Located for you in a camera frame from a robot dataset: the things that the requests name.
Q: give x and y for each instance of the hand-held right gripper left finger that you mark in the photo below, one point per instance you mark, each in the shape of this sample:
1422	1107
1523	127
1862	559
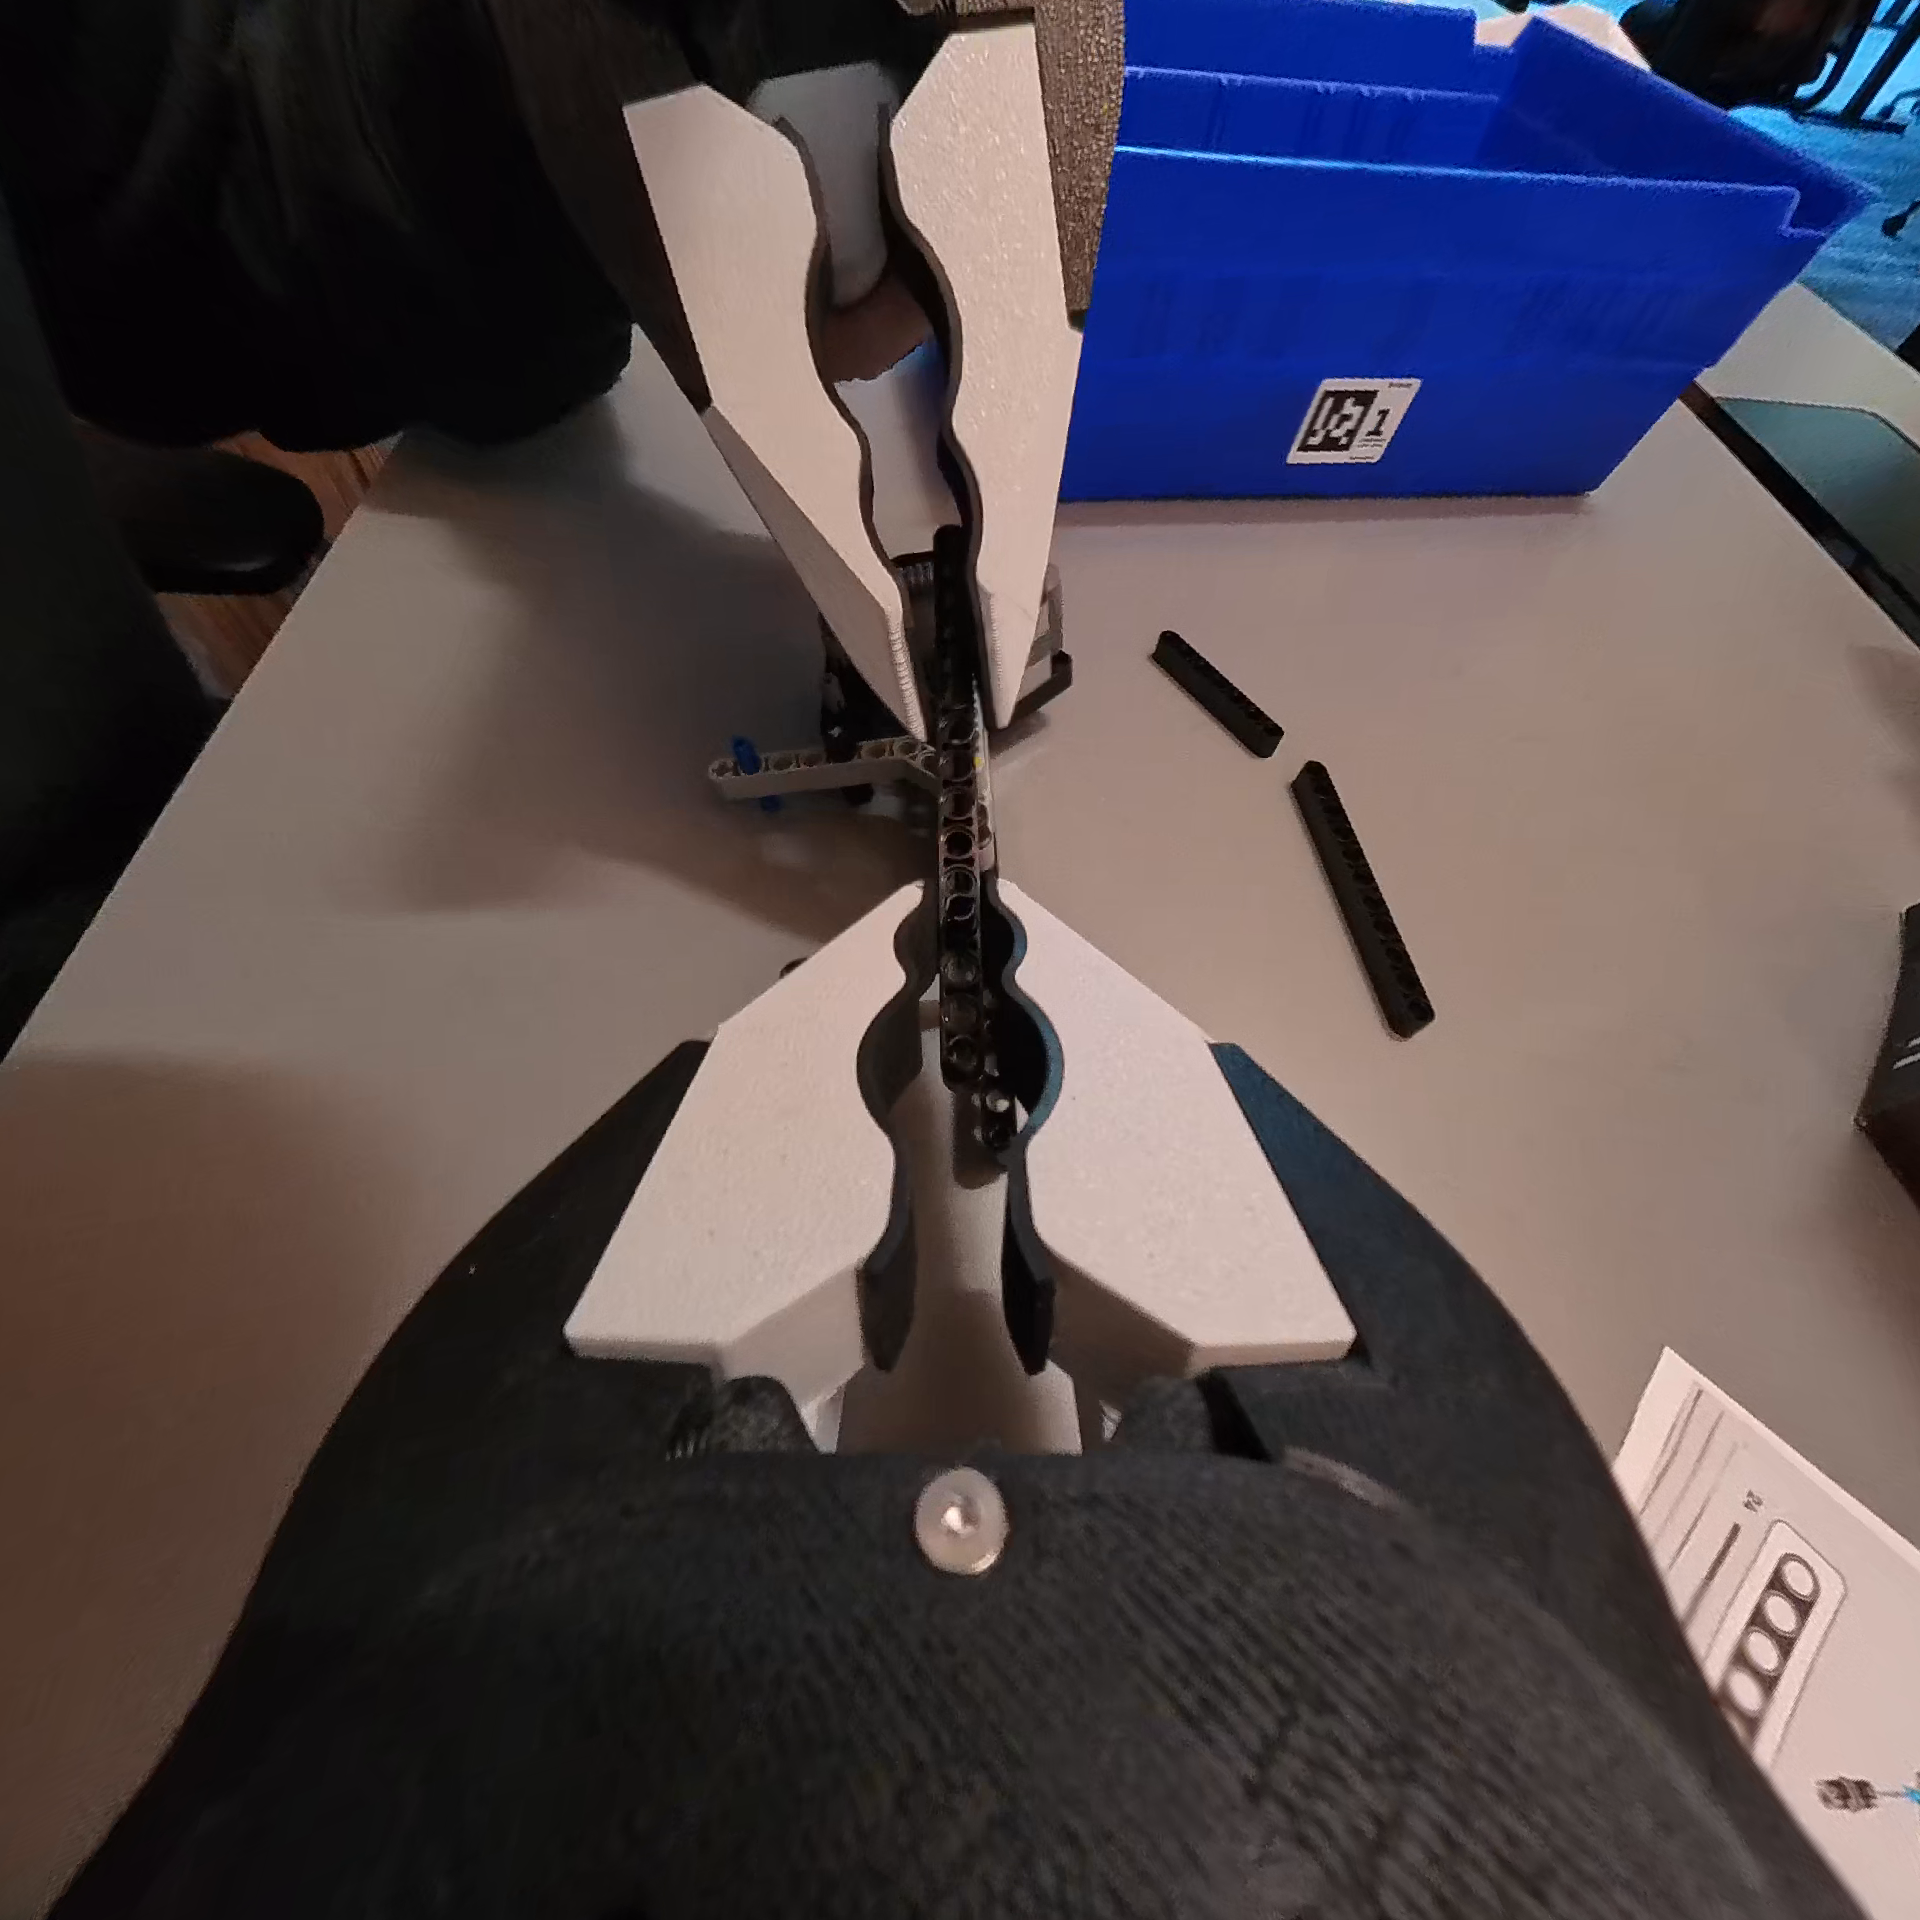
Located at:
749	1199

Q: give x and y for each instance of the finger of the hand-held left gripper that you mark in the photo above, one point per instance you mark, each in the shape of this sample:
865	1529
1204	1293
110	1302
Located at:
1020	300
733	269

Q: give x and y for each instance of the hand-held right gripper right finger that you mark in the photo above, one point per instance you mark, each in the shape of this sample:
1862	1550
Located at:
1182	1199

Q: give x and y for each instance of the black toy beam with pins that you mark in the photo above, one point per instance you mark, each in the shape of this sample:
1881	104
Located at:
960	838

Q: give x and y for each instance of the toy brick motor assembly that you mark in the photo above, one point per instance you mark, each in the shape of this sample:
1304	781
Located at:
795	765

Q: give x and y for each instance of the person's left forearm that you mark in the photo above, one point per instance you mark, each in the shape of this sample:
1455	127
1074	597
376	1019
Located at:
303	224

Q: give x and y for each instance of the black flat desk panel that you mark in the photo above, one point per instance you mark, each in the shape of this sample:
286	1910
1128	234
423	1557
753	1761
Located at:
1813	479

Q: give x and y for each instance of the person's left hand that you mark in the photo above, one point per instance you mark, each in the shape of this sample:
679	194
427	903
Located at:
881	332

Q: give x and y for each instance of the blue plastic bin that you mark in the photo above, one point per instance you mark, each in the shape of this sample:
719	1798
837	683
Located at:
1349	269

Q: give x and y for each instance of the long black toy beam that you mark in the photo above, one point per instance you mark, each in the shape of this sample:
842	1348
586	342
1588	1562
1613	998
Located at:
1361	900

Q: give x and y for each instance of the short black toy beam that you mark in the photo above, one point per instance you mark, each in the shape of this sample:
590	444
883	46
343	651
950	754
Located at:
1221	696

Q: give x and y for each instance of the black office chair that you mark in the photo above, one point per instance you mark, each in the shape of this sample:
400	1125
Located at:
225	520

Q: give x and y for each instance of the black toy set box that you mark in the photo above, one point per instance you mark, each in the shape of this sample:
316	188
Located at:
1895	1053

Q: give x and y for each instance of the white instruction booklet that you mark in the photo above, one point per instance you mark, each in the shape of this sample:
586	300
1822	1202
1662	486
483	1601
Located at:
1799	1647

